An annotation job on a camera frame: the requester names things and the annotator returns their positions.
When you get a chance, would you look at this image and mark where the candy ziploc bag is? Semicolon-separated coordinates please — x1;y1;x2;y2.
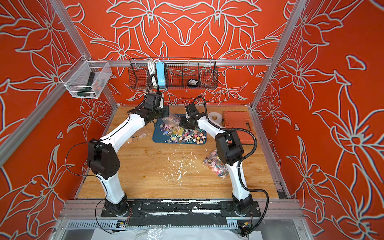
203;151;229;179
160;115;184;139
126;128;149;145

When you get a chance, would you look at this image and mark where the dark teal tray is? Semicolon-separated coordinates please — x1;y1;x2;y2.
152;113;208;145

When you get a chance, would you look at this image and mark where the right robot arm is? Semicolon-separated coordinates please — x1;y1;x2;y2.
180;104;257;215

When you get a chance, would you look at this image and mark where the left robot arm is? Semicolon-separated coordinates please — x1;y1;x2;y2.
88;92;169;216

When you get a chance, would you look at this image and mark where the poured candy pile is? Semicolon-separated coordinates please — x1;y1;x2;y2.
157;118;208;144

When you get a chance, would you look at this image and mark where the white tape roll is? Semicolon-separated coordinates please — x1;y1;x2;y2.
208;112;223;127

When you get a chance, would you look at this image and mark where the light blue box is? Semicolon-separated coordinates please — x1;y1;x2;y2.
156;62;166;89

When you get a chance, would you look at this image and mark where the orange tool case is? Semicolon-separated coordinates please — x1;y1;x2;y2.
223;111;255;145

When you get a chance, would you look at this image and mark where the green black tool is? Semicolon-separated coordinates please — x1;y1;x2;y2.
77;72;95;97

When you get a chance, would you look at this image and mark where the clear plastic bin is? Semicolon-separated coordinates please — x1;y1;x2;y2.
60;56;112;99

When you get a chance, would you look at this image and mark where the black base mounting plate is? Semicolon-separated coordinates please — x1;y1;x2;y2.
101;200;262;229

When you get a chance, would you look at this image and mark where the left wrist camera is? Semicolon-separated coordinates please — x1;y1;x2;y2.
144;93;164;111

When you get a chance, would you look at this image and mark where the black wire basket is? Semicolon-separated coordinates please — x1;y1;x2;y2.
128;58;219;90

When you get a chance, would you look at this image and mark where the white cable bundle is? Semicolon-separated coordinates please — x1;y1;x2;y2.
147;59;158;87

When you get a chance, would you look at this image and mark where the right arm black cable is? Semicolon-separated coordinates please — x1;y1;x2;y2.
191;95;270;236

